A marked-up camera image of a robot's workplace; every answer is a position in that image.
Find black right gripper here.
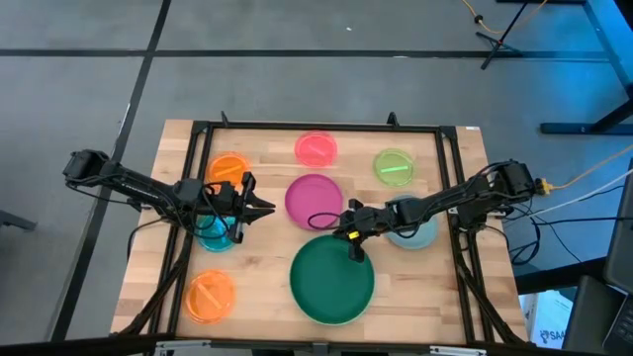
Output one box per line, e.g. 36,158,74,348
331,197,395,263

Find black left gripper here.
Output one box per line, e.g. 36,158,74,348
213,171,277,244

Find large green plastic plate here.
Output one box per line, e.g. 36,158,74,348
289,233,376,326

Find magenta plastic plate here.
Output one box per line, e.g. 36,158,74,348
284,173,345,231

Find small orange translucent plate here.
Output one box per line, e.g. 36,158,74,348
184,269,237,325
206,151,252,192

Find small cyan translucent plate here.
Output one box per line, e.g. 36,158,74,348
195,213,238,253

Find grey-blue plastic plate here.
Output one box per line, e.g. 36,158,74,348
384,194,440,251

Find small lime translucent plate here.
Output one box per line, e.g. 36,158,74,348
372,147,415,188

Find small pink translucent plate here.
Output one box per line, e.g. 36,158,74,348
294,130,339,169

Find black desk foot bar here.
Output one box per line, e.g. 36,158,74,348
513,256,610,296

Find white printed box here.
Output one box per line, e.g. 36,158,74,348
518,289,575,350

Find grey furniture foot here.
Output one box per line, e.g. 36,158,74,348
0,209,39,233

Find black tripod stand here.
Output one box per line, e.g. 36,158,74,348
475,0,530,71

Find dark grey equipment case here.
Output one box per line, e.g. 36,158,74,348
562,157,633,356

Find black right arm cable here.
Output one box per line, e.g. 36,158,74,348
307,211,348,232

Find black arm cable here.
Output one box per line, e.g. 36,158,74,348
307,211,348,232
127,181,241,258

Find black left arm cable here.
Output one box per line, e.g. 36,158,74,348
127,181,241,258

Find black aluminium table frame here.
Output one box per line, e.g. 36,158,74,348
111,111,530,347

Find black floor cables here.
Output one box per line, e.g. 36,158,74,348
507,185,633,266

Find yellow plug cable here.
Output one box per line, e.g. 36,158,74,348
533,144,633,195

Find white cable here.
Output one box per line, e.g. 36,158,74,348
531,167,633,219

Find thin yellow floor cable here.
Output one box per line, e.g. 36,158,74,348
461,0,550,36

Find black desk frame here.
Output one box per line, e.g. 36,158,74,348
497,0,633,135

